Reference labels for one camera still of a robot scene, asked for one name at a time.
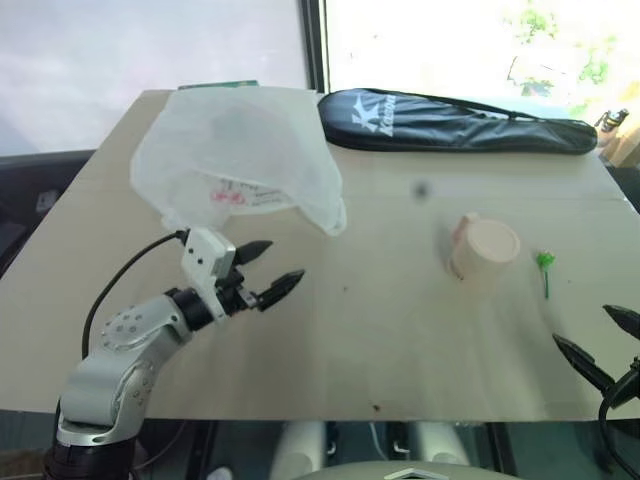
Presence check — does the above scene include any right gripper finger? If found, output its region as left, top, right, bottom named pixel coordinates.
left=602, top=304, right=640, bottom=342
left=551, top=333, right=618, bottom=397

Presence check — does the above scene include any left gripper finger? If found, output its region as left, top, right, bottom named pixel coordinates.
left=255, top=269, right=307, bottom=312
left=234, top=239, right=275, bottom=267

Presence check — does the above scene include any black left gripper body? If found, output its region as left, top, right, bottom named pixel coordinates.
left=214, top=267, right=262, bottom=318

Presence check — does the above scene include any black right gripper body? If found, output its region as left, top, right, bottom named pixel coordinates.
left=599, top=355, right=640, bottom=410

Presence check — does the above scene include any white paper with red print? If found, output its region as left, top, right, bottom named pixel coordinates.
left=198, top=174, right=292, bottom=217

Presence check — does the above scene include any small green plastic stick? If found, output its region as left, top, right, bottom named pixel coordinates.
left=535, top=250, right=558, bottom=301

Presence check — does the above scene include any translucent white plastic bag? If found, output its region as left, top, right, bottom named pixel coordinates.
left=130, top=85, right=348, bottom=237

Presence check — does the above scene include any pink cylindrical container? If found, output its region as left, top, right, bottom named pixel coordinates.
left=447, top=211, right=522, bottom=282

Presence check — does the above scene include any white rounded robot leg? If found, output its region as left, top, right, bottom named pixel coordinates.
left=408, top=421, right=472, bottom=472
left=271, top=421, right=327, bottom=475

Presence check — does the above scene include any green flat box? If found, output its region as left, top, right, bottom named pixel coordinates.
left=176, top=79, right=261, bottom=92

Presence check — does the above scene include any brown cardboard box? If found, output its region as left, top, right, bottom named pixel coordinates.
left=598, top=119, right=640, bottom=167

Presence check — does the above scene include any black and yellow tool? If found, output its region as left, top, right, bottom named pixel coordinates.
left=593, top=107, right=631, bottom=134

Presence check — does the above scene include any grey rounded robot torso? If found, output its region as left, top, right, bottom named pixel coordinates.
left=278, top=451, right=507, bottom=480

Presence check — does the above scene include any black furniture with label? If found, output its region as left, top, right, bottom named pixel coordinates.
left=0, top=148, right=97, bottom=279

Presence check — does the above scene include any black racket case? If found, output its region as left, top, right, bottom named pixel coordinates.
left=317, top=87, right=599, bottom=157

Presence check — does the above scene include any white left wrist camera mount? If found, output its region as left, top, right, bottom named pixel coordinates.
left=180, top=227, right=237, bottom=319

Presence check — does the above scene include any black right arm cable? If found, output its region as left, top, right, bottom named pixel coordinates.
left=597, top=392, right=640, bottom=480

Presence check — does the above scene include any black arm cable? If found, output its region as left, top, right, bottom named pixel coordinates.
left=597, top=392, right=640, bottom=480
left=81, top=229, right=190, bottom=361

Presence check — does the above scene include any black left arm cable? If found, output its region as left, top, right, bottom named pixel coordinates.
left=81, top=229, right=190, bottom=361

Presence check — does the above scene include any dark window frame post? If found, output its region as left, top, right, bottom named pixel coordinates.
left=298, top=0, right=330, bottom=94

